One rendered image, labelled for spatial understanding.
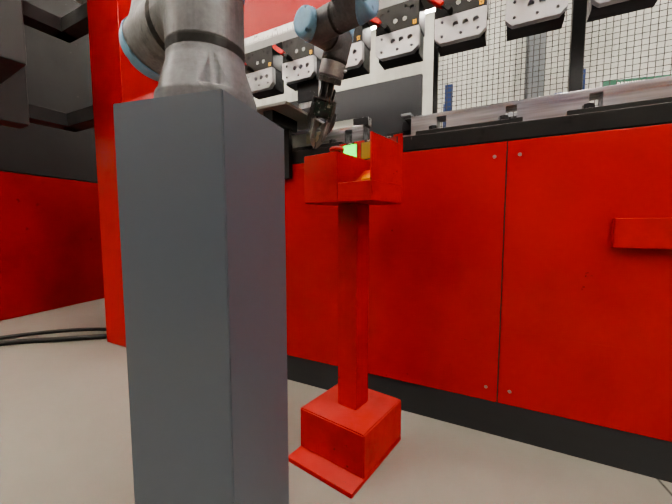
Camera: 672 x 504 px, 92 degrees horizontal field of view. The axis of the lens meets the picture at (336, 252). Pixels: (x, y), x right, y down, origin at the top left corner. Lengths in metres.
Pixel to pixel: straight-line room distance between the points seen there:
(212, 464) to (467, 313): 0.75
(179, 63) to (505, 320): 0.94
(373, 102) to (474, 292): 1.20
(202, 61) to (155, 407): 0.50
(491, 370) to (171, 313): 0.86
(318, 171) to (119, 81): 1.30
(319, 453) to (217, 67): 0.87
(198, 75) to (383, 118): 1.39
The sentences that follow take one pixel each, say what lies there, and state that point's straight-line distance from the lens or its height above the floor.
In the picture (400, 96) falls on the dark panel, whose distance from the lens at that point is 1.85.
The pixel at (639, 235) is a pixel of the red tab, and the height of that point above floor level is 0.58.
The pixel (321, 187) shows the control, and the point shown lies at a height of 0.70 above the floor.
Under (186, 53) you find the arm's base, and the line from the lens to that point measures 0.57.
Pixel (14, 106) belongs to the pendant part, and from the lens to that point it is 2.31.
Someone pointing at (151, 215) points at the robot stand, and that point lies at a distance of 0.52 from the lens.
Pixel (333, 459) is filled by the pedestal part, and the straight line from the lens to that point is 0.96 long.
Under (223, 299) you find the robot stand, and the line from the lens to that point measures 0.46.
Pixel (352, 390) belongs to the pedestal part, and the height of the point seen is 0.17.
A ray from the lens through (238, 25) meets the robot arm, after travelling 0.62.
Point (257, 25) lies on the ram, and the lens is 1.69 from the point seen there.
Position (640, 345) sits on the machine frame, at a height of 0.32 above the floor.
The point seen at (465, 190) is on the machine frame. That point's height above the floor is 0.70.
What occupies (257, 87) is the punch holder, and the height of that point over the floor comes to 1.19.
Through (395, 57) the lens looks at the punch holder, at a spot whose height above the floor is 1.18.
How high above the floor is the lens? 0.60
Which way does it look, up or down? 5 degrees down
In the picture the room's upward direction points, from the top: straight up
